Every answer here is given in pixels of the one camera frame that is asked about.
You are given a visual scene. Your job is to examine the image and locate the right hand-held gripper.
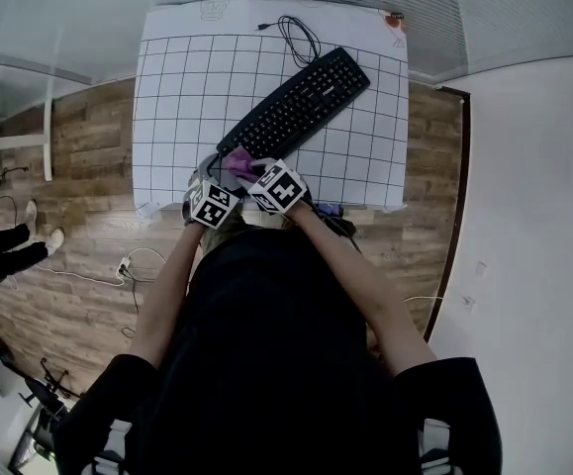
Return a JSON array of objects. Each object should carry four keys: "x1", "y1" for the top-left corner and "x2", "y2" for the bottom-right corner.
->
[{"x1": 236, "y1": 156, "x2": 314, "y2": 216}]

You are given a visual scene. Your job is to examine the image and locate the table with white grid cloth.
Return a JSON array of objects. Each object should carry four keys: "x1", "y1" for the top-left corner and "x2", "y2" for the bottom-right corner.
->
[{"x1": 131, "y1": 0, "x2": 411, "y2": 220}]

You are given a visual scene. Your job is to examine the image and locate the person's olive trousers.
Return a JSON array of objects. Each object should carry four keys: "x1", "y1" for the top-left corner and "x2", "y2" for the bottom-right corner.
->
[{"x1": 201, "y1": 210, "x2": 293, "y2": 257}]

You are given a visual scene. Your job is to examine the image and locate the purple cloth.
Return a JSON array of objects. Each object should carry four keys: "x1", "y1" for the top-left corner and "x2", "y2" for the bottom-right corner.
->
[{"x1": 224, "y1": 146, "x2": 255, "y2": 178}]

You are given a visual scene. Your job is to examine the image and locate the white window blinds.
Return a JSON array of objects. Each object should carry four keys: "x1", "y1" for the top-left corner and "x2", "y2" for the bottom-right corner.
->
[{"x1": 255, "y1": 0, "x2": 573, "y2": 86}]

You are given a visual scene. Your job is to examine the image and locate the person's right forearm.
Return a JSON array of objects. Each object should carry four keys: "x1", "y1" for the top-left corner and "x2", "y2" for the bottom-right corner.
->
[{"x1": 290, "y1": 200, "x2": 438, "y2": 380}]

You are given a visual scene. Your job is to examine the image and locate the white floor cable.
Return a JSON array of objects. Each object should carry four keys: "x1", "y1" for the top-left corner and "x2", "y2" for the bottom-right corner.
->
[
  {"x1": 6, "y1": 263, "x2": 125, "y2": 289},
  {"x1": 126, "y1": 246, "x2": 169, "y2": 283},
  {"x1": 403, "y1": 295, "x2": 445, "y2": 308}
]

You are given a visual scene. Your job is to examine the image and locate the white desk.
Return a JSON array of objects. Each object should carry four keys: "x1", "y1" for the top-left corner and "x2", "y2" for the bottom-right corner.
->
[{"x1": 0, "y1": 81, "x2": 55, "y2": 183}]

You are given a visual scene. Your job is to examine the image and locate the black floor cable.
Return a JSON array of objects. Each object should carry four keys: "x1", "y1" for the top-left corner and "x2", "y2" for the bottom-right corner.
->
[{"x1": 121, "y1": 274, "x2": 142, "y2": 340}]

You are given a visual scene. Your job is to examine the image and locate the person's left forearm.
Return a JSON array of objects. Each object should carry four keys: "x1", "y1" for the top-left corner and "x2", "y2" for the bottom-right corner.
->
[{"x1": 128, "y1": 218, "x2": 207, "y2": 371}]

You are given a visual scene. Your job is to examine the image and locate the person's black shirt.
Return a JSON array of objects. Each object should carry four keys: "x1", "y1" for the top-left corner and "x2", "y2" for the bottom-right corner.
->
[{"x1": 51, "y1": 228, "x2": 504, "y2": 475}]

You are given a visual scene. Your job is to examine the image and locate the black keyboard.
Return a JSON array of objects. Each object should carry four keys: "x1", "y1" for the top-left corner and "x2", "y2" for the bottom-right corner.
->
[{"x1": 215, "y1": 46, "x2": 372, "y2": 168}]

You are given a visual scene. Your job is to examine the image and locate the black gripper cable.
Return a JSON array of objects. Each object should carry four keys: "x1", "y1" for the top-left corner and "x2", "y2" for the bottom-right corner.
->
[{"x1": 322, "y1": 214, "x2": 364, "y2": 257}]

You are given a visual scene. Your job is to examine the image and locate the black framed glass table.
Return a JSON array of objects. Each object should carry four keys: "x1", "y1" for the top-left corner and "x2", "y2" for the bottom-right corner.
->
[{"x1": 6, "y1": 403, "x2": 70, "y2": 474}]

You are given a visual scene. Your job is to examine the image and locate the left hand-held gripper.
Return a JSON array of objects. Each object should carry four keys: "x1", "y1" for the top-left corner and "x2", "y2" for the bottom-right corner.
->
[{"x1": 181, "y1": 153, "x2": 243, "y2": 231}]

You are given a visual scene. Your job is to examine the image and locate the white shoulder strap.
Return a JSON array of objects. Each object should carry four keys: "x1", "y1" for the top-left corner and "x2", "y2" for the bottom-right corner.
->
[
  {"x1": 82, "y1": 418, "x2": 134, "y2": 475},
  {"x1": 416, "y1": 418, "x2": 453, "y2": 475}
]

